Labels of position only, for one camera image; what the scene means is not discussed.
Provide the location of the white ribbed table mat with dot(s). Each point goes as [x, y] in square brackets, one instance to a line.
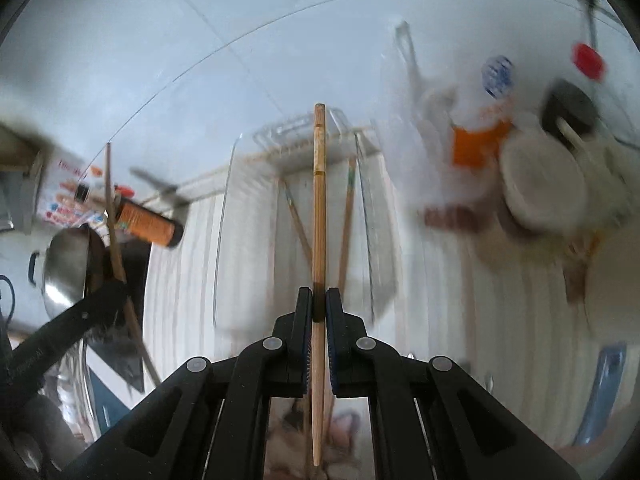
[450, 300]

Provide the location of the black kitchen utensil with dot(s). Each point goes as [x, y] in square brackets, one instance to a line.
[157, 187]

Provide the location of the clear bottle with orange label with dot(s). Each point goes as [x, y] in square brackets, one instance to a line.
[482, 130]

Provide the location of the light bamboo chopstick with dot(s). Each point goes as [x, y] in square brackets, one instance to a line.
[318, 210]

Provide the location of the stainless steel wok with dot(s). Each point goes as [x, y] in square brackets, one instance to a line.
[67, 267]

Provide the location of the clear plastic utensil tray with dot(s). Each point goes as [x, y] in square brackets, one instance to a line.
[250, 240]

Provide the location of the dark wooden chopstick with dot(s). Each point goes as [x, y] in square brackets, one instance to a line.
[111, 220]

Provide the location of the black pot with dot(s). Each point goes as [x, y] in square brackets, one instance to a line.
[570, 106]

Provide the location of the blue plastic item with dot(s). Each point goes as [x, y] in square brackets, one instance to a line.
[602, 390]

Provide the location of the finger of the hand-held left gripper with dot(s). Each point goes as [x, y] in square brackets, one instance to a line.
[65, 322]

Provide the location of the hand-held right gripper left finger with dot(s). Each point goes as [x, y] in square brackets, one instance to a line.
[306, 360]

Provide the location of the white printed carton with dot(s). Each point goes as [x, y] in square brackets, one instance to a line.
[65, 187]

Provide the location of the orange label sauce bottle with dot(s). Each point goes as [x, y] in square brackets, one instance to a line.
[145, 221]

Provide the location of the metal ladle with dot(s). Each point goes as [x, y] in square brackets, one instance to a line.
[411, 60]

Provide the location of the red round utensil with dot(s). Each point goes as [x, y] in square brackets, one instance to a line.
[588, 59]

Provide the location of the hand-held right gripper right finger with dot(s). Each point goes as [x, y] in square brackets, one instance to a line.
[332, 360]

